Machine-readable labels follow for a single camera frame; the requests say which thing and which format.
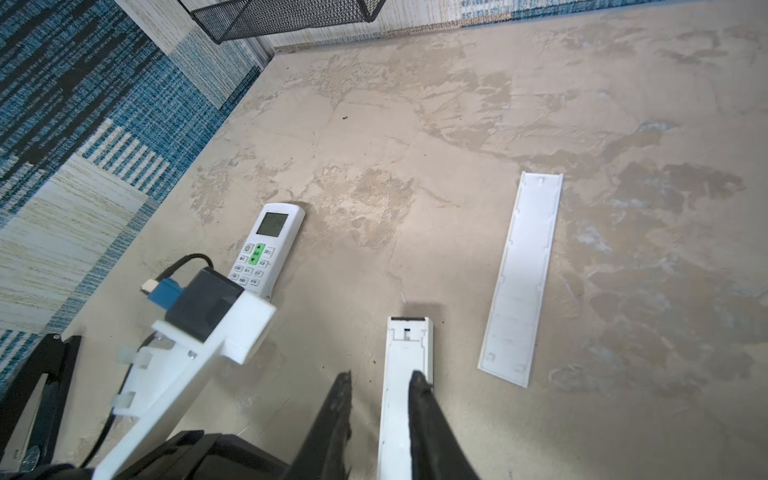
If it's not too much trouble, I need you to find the long white remote control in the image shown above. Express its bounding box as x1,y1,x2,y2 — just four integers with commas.
377,317,434,479

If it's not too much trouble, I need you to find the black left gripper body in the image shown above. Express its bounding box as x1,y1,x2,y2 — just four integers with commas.
0,429,295,480

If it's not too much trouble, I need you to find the white air conditioner remote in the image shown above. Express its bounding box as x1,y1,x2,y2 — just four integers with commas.
228,203,305,301

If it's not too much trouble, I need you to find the black wire mesh shelf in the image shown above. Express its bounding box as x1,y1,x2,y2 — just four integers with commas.
185,0,385,44

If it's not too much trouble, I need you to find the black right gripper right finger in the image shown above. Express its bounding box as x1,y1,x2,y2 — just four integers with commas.
408,371,479,480

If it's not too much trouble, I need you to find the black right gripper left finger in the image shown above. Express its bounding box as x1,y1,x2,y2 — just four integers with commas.
282,371,352,479

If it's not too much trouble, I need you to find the white battery cover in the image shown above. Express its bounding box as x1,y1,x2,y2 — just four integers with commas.
478,172,564,388

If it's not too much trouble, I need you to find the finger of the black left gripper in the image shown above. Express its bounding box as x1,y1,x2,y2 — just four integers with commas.
1,334,82,468

